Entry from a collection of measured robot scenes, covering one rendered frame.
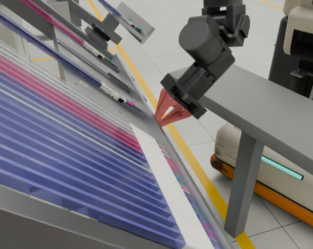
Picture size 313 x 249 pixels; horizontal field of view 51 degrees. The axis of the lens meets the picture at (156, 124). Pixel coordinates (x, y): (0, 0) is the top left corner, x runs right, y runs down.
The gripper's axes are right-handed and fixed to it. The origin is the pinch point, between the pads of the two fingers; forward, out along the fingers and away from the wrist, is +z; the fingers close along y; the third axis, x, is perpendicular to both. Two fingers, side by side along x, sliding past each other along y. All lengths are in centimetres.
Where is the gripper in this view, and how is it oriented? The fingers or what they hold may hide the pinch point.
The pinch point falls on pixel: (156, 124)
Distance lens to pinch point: 66.1
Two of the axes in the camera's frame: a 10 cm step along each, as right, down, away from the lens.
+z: -6.7, 7.2, 1.9
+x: 6.7, 4.7, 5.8
